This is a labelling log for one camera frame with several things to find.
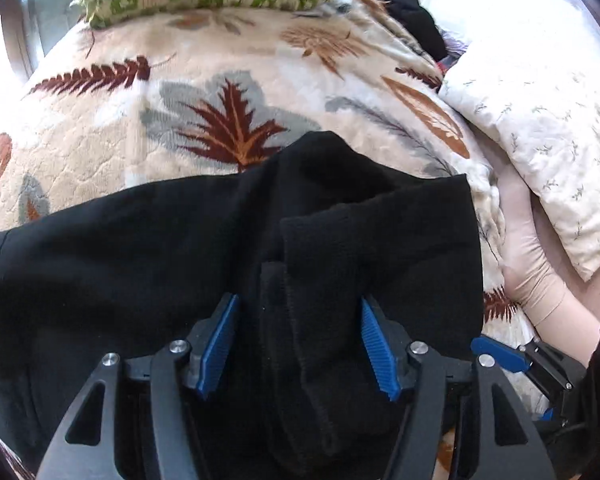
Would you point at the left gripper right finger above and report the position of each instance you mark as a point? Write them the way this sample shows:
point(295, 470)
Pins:
point(494, 437)

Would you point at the leaf-patterned beige blanket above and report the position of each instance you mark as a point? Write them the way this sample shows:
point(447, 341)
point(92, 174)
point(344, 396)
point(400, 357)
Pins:
point(215, 92)

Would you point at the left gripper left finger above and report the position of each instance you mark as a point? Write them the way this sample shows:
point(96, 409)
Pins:
point(134, 418)

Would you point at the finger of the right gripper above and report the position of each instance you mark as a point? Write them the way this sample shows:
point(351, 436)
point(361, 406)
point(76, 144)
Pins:
point(550, 370)

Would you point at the red patterned bag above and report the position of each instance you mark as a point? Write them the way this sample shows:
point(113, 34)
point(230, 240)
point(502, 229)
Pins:
point(455, 46)

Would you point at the black pants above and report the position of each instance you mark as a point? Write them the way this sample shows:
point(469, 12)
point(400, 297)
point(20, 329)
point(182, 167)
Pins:
point(301, 239)

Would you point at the white floral pillow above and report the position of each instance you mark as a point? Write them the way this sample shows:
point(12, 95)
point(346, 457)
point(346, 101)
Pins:
point(541, 118)

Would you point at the black garment by wall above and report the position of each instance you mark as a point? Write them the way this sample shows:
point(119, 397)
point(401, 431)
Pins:
point(420, 24)

